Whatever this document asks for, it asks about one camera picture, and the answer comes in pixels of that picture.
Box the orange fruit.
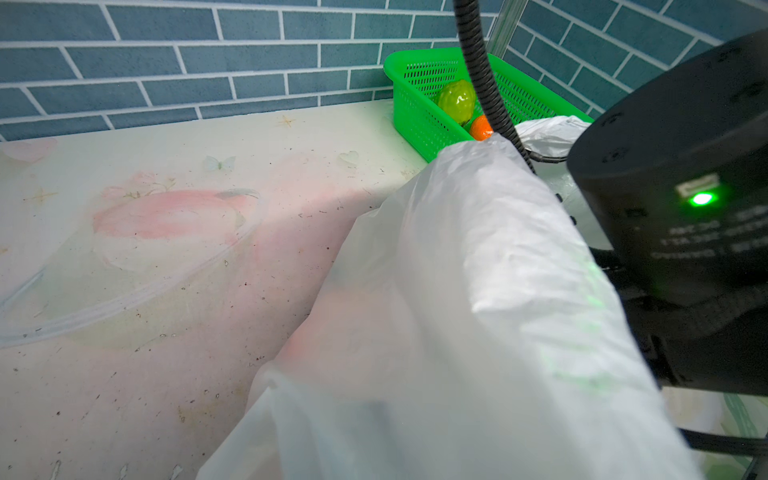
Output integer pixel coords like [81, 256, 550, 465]
[469, 115, 494, 141]

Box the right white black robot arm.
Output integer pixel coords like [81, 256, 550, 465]
[567, 30, 767, 396]

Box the white plastic bag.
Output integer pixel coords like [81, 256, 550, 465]
[198, 136, 700, 479]

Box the green plastic basket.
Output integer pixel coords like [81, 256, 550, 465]
[384, 47, 593, 162]

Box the green fruit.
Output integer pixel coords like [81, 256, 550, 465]
[436, 79, 477, 126]

